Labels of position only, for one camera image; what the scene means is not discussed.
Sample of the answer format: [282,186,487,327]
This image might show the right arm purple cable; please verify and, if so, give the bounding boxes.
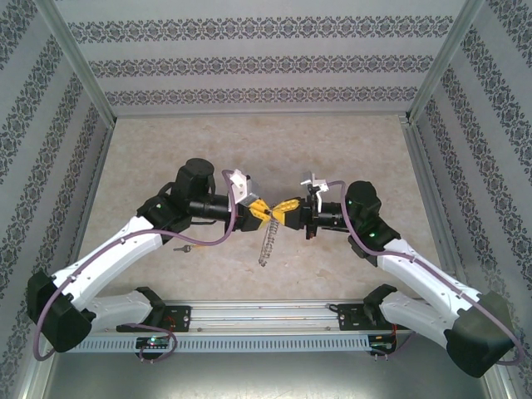
[327,180,525,367]

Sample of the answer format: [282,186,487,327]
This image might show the grey metal sheet panel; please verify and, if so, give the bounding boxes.
[41,352,504,399]

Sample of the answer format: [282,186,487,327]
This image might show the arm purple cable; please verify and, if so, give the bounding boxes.
[327,180,525,367]
[33,168,237,363]

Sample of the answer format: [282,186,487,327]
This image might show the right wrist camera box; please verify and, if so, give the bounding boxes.
[299,169,330,213]

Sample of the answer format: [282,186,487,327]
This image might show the grey slotted cable duct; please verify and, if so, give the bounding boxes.
[81,335,371,353]

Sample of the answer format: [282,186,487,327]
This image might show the aluminium frame rail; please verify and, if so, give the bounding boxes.
[111,108,411,120]

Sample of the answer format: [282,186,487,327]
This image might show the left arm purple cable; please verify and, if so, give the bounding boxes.
[33,168,237,363]

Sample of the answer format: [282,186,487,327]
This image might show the silver keyring chain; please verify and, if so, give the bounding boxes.
[257,218,280,267]

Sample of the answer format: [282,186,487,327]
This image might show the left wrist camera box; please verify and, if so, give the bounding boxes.
[227,168,264,209]

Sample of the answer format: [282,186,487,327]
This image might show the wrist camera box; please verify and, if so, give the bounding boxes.
[227,168,264,209]
[299,169,330,213]

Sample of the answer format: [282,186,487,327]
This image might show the aluminium frame post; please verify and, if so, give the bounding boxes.
[405,0,486,124]
[32,0,118,126]

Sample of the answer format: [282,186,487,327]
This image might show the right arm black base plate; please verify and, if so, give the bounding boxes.
[338,302,412,333]

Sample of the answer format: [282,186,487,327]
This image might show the aluminium frame bar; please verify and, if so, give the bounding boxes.
[16,348,55,399]
[488,365,523,399]

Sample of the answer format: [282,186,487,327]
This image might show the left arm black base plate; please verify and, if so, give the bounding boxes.
[116,305,193,333]

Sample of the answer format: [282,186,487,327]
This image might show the aluminium mounting rail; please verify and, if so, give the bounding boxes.
[86,299,487,333]

